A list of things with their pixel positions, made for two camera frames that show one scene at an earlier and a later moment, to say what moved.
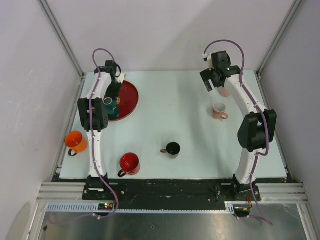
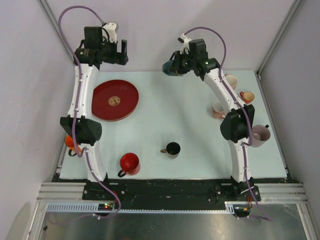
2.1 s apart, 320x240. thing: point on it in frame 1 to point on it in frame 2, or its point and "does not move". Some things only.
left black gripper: x=115 y=94 to x=119 y=58
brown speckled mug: x=173 y=149 does not move
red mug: x=130 y=164 does not move
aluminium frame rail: x=57 y=192 does not move
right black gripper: x=206 y=75 to x=178 y=57
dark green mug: x=112 y=104 to x=165 y=68
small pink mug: x=218 y=110 does not move
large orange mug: x=78 y=142 does not move
